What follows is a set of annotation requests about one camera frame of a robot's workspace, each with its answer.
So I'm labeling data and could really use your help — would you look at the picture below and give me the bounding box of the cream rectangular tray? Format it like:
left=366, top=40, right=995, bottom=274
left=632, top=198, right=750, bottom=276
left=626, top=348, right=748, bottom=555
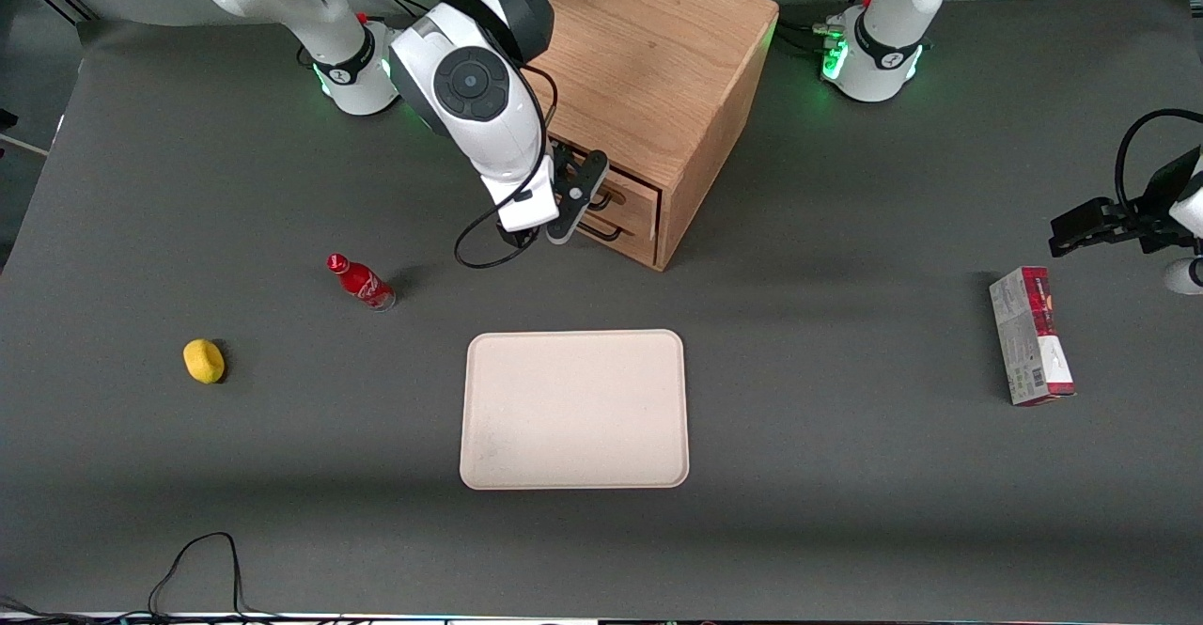
left=460, top=329, right=690, bottom=491

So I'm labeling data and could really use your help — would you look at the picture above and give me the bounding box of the yellow lemon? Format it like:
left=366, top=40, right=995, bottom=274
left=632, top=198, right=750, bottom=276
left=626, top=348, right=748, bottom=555
left=182, top=338, right=227, bottom=384

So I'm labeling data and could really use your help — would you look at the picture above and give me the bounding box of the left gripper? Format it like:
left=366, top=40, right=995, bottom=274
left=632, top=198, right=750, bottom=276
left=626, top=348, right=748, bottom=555
left=1049, top=148, right=1200, bottom=258

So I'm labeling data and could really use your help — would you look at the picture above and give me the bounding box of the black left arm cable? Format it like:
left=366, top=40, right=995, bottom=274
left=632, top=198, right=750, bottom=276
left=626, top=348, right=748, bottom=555
left=1115, top=108, right=1203, bottom=217

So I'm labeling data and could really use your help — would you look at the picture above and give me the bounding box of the wooden drawer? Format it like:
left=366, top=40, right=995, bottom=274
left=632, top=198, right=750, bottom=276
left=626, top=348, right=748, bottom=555
left=575, top=208, right=659, bottom=267
left=598, top=166, right=663, bottom=226

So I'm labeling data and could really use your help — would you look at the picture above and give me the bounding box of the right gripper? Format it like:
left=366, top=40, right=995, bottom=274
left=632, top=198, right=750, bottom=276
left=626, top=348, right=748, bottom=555
left=483, top=142, right=609, bottom=248

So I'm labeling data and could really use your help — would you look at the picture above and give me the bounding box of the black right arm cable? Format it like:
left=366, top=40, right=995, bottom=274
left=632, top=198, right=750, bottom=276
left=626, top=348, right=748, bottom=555
left=454, top=61, right=561, bottom=271

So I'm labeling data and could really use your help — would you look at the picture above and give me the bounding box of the black looped table cable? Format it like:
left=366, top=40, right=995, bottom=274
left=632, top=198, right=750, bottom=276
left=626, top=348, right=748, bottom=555
left=148, top=532, right=247, bottom=621

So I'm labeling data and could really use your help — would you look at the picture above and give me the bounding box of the red cola bottle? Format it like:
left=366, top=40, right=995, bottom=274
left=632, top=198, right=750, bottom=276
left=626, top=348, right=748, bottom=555
left=326, top=253, right=397, bottom=312

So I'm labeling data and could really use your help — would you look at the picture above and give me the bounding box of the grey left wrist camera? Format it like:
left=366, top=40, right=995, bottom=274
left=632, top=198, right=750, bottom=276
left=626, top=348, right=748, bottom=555
left=1163, top=257, right=1203, bottom=296

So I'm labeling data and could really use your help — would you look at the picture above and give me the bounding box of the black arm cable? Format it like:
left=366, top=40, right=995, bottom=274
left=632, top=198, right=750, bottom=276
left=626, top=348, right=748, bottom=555
left=1115, top=108, right=1203, bottom=217
left=454, top=61, right=561, bottom=271

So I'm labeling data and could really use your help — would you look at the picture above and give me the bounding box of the grey and red carton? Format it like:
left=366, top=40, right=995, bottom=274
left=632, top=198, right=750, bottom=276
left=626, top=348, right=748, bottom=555
left=989, top=266, right=1076, bottom=407

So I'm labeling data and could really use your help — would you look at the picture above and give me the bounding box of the wooden drawer cabinet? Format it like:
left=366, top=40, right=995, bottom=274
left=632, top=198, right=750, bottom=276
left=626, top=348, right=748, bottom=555
left=526, top=0, right=780, bottom=272

